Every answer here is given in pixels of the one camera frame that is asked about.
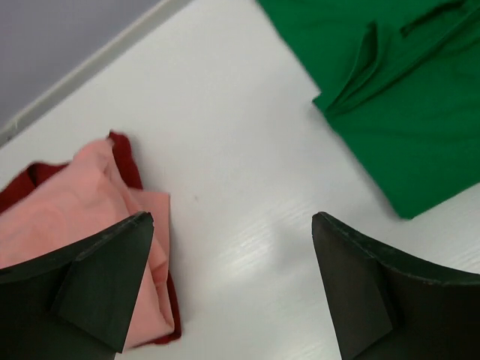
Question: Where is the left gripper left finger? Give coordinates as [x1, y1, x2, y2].
[1, 212, 154, 360]

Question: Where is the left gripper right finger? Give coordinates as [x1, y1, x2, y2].
[312, 212, 479, 359]

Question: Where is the green t shirt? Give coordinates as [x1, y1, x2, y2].
[261, 1, 479, 219]

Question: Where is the pink folded t shirt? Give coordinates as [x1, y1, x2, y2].
[0, 137, 176, 352]

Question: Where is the aluminium table frame rail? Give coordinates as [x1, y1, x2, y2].
[1, 1, 189, 146]

